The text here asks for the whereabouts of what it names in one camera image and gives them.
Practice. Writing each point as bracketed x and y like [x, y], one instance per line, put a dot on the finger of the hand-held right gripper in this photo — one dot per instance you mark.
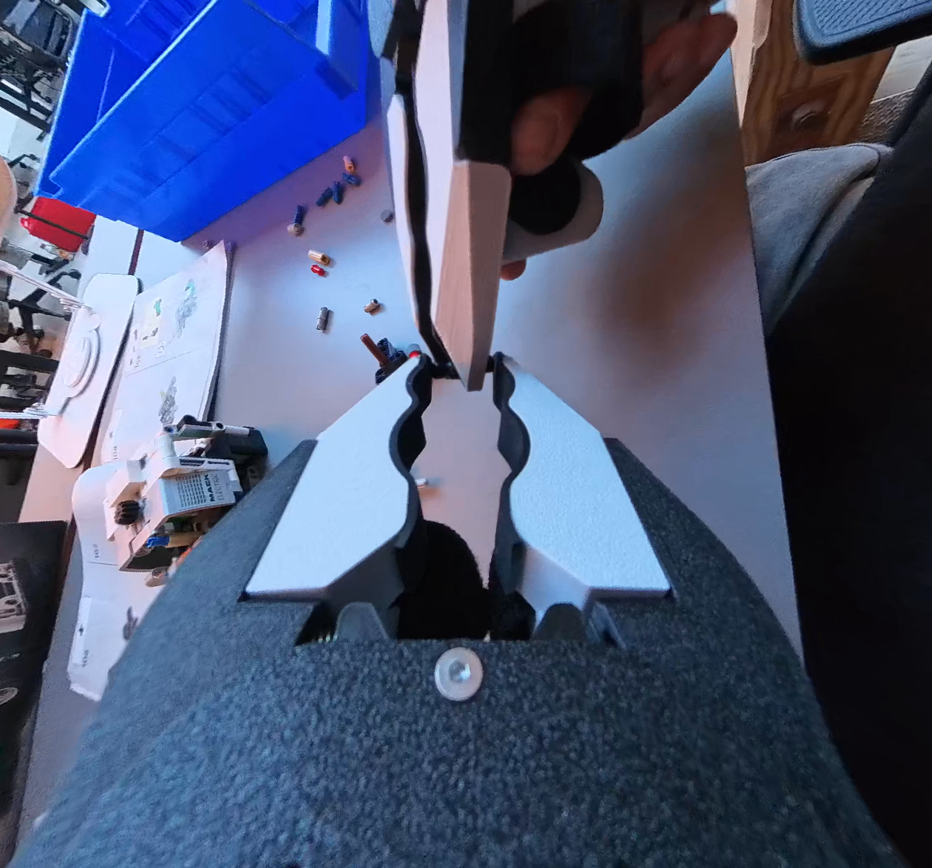
[408, 213]
[470, 264]

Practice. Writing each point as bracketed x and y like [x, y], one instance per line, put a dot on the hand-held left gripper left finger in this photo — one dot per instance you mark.
[342, 489]

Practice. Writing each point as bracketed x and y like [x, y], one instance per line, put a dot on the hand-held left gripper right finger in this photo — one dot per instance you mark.
[582, 511]

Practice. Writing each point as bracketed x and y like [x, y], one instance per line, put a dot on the black lego beam assembly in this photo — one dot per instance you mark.
[387, 356]

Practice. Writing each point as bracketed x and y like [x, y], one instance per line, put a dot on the scattered small lego pins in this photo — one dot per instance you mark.
[319, 257]

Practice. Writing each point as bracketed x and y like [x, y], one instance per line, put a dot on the white lego truck model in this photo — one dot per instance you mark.
[193, 493]

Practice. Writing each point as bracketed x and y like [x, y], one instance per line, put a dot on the lego instruction booklet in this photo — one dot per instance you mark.
[182, 329]

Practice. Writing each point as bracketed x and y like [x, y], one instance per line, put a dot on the black lego set box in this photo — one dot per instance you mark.
[29, 569]

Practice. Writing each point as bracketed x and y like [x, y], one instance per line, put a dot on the person's right hand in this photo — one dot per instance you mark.
[684, 67]

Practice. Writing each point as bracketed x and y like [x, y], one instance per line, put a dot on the white paper sheet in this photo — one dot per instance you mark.
[98, 591]

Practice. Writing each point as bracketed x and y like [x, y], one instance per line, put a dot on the black office chair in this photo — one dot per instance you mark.
[874, 446]

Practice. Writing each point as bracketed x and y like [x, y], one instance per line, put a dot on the wooden table leg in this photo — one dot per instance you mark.
[786, 82]

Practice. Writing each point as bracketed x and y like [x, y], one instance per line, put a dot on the person's grey trouser leg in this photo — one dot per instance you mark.
[793, 227]

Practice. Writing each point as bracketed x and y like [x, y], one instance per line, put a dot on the red plastic container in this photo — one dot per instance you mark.
[62, 220]

